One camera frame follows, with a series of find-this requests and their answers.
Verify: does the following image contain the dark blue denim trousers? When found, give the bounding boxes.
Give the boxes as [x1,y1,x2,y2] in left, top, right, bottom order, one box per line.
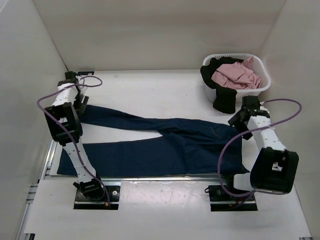
[56,104,251,176]

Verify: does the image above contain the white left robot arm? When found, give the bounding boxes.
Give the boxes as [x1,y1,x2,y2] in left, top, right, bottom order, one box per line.
[41,71,106,201]

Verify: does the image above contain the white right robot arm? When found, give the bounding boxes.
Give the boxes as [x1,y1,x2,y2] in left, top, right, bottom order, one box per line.
[224,95,299,200]

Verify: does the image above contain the black garment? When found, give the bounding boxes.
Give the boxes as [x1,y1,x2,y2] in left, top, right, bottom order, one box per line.
[200,56,243,114]

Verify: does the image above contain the small blue label sticker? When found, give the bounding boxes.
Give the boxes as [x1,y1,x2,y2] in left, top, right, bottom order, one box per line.
[77,71,95,76]

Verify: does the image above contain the white laundry basket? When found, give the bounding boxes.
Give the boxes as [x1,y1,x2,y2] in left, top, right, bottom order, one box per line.
[200,53,271,103]

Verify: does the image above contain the pink garment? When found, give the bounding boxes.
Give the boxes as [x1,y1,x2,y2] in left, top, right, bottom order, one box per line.
[211,57,262,90]

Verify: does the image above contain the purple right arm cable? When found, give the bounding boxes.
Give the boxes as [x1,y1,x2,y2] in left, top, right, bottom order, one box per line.
[216,98,304,198]

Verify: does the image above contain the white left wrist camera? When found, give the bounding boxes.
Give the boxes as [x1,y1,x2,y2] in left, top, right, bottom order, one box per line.
[77,76,87,89]

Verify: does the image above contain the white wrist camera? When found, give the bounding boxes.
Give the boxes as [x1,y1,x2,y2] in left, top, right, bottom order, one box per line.
[260,101,270,114]
[77,76,87,89]

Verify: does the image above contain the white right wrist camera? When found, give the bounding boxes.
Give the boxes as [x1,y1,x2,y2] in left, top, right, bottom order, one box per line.
[260,101,270,114]

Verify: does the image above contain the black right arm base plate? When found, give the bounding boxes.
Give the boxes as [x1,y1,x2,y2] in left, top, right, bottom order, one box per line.
[204,185,258,212]

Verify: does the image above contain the aluminium table edge rail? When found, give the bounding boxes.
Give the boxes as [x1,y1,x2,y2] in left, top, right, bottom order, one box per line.
[29,174,220,194]

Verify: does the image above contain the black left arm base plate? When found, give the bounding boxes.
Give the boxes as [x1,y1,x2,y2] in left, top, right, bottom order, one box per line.
[73,181,121,210]

